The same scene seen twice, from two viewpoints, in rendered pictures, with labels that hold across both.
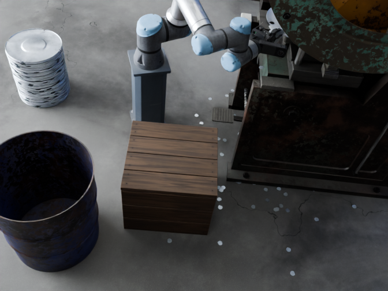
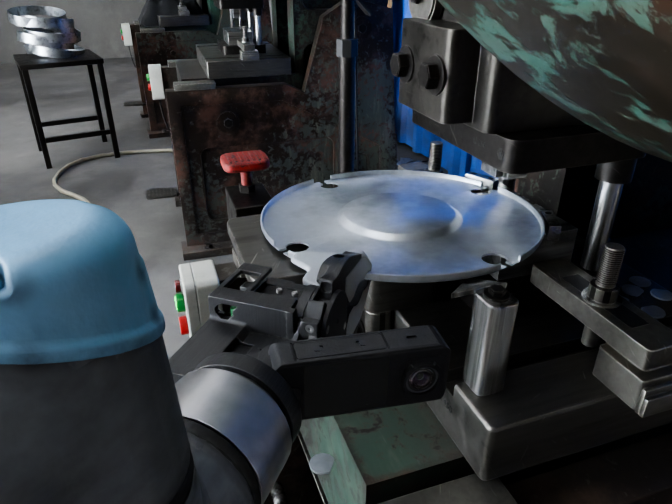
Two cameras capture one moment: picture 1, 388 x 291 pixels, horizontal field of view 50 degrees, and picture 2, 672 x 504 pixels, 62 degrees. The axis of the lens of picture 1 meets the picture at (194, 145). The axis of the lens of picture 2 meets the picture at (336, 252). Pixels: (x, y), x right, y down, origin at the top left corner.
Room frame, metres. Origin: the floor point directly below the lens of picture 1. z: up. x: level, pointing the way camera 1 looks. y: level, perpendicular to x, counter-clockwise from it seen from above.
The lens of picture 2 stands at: (1.13, -0.16, 1.03)
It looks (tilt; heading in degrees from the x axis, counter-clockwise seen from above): 28 degrees down; 343
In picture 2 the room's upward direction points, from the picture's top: straight up
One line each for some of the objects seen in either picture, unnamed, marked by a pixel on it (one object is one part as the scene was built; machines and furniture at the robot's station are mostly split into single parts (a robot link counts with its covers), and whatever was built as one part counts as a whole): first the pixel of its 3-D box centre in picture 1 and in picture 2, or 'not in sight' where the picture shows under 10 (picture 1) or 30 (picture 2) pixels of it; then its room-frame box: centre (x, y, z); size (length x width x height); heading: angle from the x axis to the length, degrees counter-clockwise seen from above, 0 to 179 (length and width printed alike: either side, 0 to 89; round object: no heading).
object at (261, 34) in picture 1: (258, 41); (268, 354); (1.42, -0.20, 0.80); 0.12 x 0.09 x 0.08; 144
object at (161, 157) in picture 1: (170, 178); not in sight; (1.13, 0.09, 0.18); 0.40 x 0.38 x 0.35; 94
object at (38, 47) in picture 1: (33, 45); not in sight; (1.75, 0.93, 0.33); 0.29 x 0.29 x 0.01
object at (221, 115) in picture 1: (264, 122); not in sight; (1.62, -0.37, 0.14); 0.59 x 0.10 x 0.05; 92
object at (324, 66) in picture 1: (331, 55); (609, 302); (1.46, -0.51, 0.76); 0.17 x 0.06 x 0.10; 2
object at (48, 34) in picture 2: not in sight; (62, 83); (4.62, 0.38, 0.40); 0.45 x 0.40 x 0.79; 14
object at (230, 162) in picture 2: not in sight; (246, 179); (1.95, -0.26, 0.72); 0.07 x 0.06 x 0.08; 92
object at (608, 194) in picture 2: not in sight; (605, 206); (1.55, -0.57, 0.81); 0.02 x 0.02 x 0.14
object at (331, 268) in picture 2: (273, 34); (334, 289); (1.46, -0.25, 0.82); 0.09 x 0.02 x 0.05; 144
